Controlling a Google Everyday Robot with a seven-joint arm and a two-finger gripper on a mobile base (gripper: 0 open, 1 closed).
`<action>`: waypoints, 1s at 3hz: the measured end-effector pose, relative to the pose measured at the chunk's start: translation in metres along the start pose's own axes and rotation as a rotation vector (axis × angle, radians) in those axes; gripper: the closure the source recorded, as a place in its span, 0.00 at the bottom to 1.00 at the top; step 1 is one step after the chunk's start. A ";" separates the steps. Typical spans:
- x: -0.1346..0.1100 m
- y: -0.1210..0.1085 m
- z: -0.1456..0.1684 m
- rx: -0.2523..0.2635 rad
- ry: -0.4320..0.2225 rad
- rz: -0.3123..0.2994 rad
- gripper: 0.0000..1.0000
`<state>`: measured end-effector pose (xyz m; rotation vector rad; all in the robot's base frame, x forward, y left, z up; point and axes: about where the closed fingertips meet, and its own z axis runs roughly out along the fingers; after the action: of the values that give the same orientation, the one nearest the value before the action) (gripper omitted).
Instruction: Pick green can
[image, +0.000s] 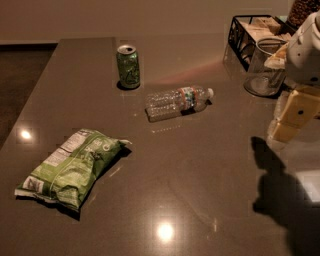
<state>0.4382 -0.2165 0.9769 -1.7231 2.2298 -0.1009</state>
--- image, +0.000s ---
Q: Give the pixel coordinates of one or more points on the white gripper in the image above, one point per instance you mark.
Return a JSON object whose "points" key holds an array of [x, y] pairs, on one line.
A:
{"points": [[304, 60]]}

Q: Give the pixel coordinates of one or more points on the jar of brown snacks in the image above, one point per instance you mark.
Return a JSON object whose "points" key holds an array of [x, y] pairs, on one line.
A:
{"points": [[300, 10]]}

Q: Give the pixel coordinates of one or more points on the clear plastic water bottle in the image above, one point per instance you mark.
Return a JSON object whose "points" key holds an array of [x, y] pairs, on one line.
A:
{"points": [[176, 102]]}

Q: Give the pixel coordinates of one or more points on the green soda can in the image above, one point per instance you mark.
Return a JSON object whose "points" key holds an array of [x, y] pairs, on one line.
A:
{"points": [[128, 66]]}

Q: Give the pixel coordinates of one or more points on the green chip bag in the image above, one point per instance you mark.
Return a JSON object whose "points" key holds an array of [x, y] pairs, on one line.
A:
{"points": [[67, 175]]}

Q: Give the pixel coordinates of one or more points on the black wire basket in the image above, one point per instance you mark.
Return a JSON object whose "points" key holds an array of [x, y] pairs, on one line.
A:
{"points": [[246, 30]]}

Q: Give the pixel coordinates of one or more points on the clear glass jar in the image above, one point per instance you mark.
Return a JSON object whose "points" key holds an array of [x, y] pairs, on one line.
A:
{"points": [[260, 80]]}

